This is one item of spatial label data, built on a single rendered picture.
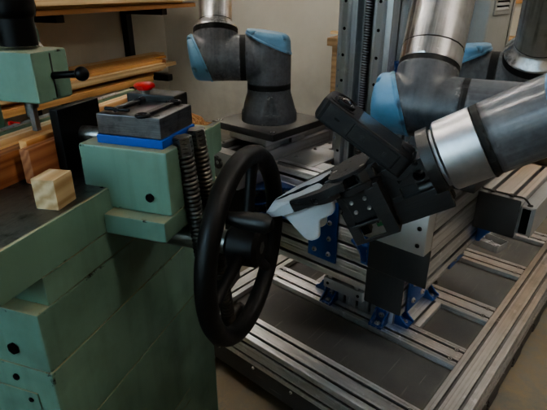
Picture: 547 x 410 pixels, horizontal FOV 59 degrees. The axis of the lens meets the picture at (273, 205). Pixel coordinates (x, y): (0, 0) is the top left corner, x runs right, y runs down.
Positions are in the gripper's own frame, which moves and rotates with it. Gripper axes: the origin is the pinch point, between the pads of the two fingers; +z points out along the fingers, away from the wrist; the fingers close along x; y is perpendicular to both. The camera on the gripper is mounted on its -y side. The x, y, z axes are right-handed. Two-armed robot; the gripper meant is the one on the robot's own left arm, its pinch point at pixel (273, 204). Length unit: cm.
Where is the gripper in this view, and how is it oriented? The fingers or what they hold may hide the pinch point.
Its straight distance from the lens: 58.9
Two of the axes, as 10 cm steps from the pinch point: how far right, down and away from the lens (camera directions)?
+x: 3.2, -4.0, 8.6
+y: 4.7, 8.5, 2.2
